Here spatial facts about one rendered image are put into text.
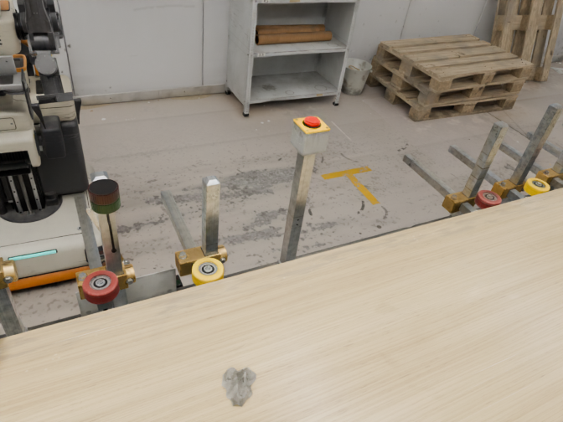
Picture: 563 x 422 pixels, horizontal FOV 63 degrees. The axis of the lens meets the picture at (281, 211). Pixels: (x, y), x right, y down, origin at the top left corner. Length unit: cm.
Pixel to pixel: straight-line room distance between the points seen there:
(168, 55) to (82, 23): 65
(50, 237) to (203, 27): 222
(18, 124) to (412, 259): 146
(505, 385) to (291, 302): 50
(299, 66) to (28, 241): 288
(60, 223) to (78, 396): 142
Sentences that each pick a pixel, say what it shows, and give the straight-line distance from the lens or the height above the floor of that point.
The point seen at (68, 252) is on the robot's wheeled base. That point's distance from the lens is 225.
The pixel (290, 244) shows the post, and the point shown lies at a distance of 138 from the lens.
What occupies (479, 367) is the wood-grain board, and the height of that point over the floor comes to 90.
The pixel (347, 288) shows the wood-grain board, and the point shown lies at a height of 90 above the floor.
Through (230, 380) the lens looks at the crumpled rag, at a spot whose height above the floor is 91.
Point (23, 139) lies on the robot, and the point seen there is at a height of 79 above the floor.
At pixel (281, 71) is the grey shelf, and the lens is 428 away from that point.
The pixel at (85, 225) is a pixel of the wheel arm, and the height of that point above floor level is 86.
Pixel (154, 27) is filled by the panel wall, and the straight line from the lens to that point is 377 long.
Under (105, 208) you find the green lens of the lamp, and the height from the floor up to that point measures 113.
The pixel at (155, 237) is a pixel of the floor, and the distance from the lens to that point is 260.
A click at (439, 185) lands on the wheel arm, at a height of 82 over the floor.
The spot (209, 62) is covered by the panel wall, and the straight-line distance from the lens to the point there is 399.
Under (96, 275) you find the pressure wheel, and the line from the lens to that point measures 118.
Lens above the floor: 176
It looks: 39 degrees down
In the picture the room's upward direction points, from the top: 9 degrees clockwise
